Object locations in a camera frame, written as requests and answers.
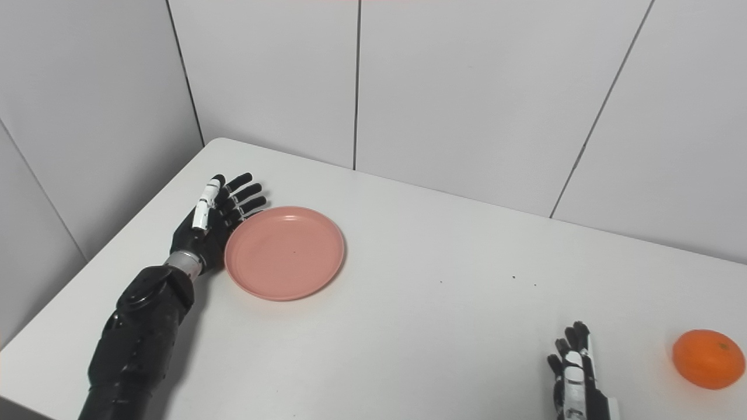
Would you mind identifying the orange fruit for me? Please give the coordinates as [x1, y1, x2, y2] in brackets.
[672, 330, 746, 390]

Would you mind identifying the pink round plate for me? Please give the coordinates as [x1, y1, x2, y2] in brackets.
[224, 206, 346, 302]

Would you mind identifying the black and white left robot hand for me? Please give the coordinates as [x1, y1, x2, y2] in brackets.
[170, 172, 269, 275]

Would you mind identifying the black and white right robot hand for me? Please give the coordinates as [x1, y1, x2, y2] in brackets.
[546, 321, 621, 420]

